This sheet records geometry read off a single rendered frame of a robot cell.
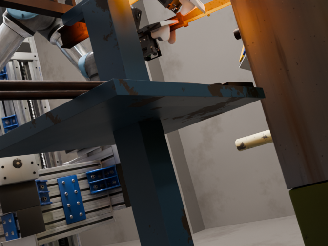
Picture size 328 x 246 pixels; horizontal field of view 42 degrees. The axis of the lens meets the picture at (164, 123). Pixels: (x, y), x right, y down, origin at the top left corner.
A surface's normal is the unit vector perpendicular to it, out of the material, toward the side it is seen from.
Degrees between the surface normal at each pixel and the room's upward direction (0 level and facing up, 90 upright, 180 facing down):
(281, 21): 90
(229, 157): 90
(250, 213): 90
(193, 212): 90
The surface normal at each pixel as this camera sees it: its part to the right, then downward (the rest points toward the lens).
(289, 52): -0.44, -0.02
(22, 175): 0.67, -0.29
